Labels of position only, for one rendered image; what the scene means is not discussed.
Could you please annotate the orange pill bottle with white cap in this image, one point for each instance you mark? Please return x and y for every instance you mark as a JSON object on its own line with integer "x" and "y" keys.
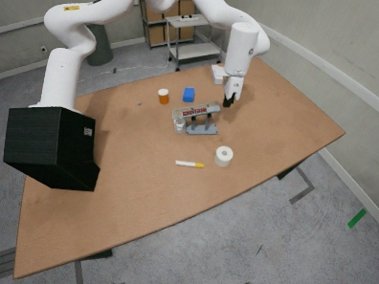
{"x": 163, "y": 96}

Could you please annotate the white cylinder with center hole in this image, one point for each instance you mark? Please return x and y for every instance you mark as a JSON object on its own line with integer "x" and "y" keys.
{"x": 223, "y": 156}

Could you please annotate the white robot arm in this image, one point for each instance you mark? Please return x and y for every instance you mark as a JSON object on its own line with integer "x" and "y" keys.
{"x": 65, "y": 22}

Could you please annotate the blue block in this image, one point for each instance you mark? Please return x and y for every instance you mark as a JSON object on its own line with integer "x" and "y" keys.
{"x": 188, "y": 95}

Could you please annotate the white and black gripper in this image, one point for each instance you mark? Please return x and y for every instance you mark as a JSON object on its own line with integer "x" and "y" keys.
{"x": 230, "y": 90}

